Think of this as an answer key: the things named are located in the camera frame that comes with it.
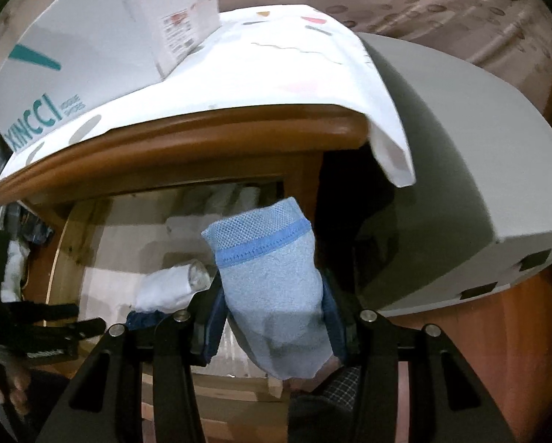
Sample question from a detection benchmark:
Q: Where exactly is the light blue underwear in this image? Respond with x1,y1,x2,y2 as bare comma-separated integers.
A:
202,197,333,380

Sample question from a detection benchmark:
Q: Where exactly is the light wooden drawer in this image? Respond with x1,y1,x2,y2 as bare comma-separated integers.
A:
45,181,288,442

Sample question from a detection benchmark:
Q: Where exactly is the person's left hand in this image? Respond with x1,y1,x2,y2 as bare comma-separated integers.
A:
0,349,31,419

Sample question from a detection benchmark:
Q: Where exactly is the white green patterned cloth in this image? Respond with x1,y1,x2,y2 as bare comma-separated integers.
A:
0,240,31,303

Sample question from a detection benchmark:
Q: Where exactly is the brown wooden nightstand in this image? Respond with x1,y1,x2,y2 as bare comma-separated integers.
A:
0,104,552,443

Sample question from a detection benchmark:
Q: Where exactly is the dark navy lace garment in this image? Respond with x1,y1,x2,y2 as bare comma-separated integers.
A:
126,310,167,330

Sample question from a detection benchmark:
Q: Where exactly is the plaid trouser leg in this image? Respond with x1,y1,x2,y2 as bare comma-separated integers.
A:
317,366,360,412

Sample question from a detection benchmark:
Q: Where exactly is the rolled white sock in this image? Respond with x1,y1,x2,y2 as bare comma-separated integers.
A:
133,260,212,313

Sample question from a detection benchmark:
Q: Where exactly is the white XINCCI shoe box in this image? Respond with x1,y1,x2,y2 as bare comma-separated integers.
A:
0,0,220,152

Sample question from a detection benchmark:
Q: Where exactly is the white dotted table cover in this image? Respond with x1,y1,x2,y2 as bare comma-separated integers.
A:
0,5,416,188

